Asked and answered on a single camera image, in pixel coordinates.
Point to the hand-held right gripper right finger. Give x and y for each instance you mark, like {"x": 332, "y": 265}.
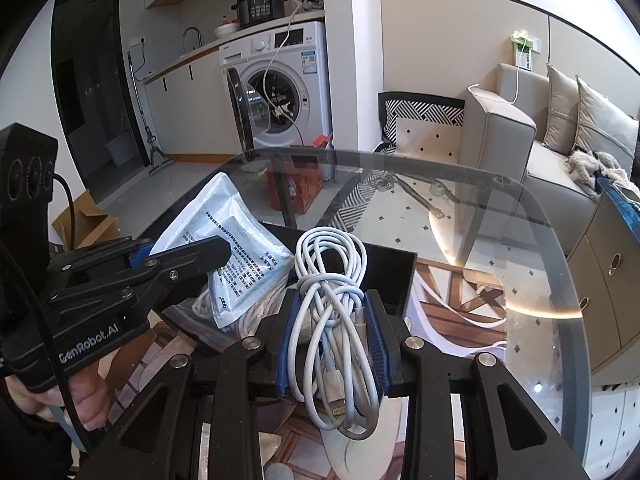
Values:
{"x": 378, "y": 345}

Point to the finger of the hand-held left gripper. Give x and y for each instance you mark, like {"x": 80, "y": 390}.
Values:
{"x": 200, "y": 257}
{"x": 141, "y": 258}

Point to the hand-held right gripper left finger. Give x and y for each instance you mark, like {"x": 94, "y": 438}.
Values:
{"x": 289, "y": 340}

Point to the white printed packet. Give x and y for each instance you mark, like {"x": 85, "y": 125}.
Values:
{"x": 250, "y": 270}
{"x": 200, "y": 215}

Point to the black cardboard box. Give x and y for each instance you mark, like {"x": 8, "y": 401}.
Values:
{"x": 395, "y": 280}

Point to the clear zip bag white masks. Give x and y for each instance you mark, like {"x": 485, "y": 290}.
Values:
{"x": 220, "y": 325}

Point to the person's left hand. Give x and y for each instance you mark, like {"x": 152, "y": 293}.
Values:
{"x": 90, "y": 400}

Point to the brown cardboard box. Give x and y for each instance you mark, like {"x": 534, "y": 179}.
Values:
{"x": 85, "y": 220}

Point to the printed table mat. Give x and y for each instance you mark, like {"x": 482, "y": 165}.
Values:
{"x": 450, "y": 310}

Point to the white plastic bin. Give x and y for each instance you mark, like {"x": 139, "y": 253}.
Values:
{"x": 120, "y": 149}

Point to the dark glass door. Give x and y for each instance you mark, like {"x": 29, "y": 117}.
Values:
{"x": 85, "y": 85}

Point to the flat mop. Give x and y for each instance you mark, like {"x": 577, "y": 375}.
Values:
{"x": 150, "y": 145}

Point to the red box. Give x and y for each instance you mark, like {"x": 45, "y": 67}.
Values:
{"x": 297, "y": 180}

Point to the white kitchen counter cabinets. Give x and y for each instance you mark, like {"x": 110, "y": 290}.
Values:
{"x": 190, "y": 110}

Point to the white washing machine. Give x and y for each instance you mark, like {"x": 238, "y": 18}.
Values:
{"x": 295, "y": 75}

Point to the kitchen faucet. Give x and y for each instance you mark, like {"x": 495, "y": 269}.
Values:
{"x": 192, "y": 40}

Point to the white bowl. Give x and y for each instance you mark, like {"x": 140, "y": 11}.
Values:
{"x": 226, "y": 29}

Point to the beige sofa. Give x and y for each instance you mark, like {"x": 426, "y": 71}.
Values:
{"x": 500, "y": 145}

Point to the beige side cabinet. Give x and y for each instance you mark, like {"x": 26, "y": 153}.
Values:
{"x": 610, "y": 280}

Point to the black pressure cooker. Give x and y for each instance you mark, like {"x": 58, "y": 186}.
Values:
{"x": 257, "y": 5}

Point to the grey fluffy cloth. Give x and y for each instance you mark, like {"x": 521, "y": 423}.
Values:
{"x": 587, "y": 167}

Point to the blue tray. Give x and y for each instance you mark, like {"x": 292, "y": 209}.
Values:
{"x": 622, "y": 192}

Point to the beige cushion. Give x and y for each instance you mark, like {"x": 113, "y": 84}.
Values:
{"x": 560, "y": 110}

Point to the grey cushion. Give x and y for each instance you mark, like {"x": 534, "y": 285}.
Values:
{"x": 605, "y": 120}

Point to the wall socket with charger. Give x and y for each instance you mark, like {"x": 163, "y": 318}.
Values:
{"x": 524, "y": 50}

